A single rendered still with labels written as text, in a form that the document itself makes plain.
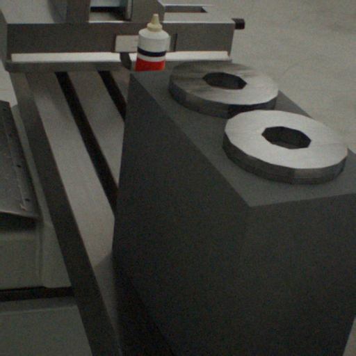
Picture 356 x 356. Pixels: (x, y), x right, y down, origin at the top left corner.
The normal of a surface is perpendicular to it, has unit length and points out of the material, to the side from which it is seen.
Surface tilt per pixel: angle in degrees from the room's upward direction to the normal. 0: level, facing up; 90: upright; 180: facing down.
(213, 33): 90
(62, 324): 90
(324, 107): 0
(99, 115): 0
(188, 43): 90
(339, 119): 0
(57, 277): 90
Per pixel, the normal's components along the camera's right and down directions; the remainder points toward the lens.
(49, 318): 0.29, 0.51
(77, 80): 0.12, -0.86
